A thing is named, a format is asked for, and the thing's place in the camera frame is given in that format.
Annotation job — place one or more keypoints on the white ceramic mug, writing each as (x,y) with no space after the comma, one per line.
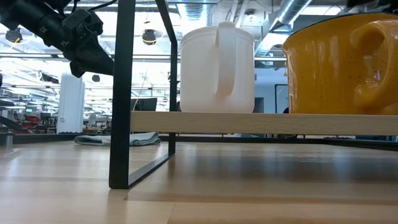
(199,77)

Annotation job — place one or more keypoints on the yellow speckled ceramic mug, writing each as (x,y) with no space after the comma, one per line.
(320,77)

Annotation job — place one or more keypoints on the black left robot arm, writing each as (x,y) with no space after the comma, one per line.
(28,15)

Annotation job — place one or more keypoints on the light wood shelf board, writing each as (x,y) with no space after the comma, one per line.
(248,123)

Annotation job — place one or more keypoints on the black hanging dome lamp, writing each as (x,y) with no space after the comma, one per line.
(149,36)
(13,35)
(95,78)

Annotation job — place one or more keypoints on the white round pillar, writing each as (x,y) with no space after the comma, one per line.
(70,105)

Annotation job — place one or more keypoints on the black computer monitor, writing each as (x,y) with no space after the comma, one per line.
(144,104)

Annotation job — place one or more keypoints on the grey-blue folded cloth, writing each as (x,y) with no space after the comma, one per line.
(146,139)

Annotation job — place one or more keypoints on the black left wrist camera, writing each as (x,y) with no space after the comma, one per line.
(82,23)

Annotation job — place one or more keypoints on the silver table post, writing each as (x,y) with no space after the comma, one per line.
(8,140)

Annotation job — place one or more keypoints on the silver ceiling duct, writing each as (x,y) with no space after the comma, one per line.
(292,11)

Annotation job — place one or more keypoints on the black table frame rim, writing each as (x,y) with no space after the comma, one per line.
(357,143)

